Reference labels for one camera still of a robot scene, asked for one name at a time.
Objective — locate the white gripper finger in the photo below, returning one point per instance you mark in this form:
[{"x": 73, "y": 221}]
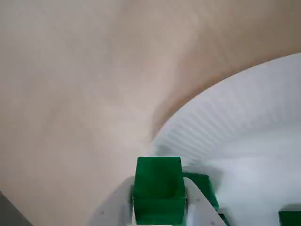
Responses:
[
  {"x": 113, "y": 212},
  {"x": 202, "y": 216}
]

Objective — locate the green cube block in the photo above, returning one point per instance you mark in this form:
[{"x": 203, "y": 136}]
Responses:
[
  {"x": 157, "y": 183},
  {"x": 207, "y": 188},
  {"x": 290, "y": 220}
]

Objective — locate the white round plate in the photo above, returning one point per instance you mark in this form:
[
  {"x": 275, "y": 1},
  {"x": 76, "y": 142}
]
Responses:
[{"x": 247, "y": 141}]

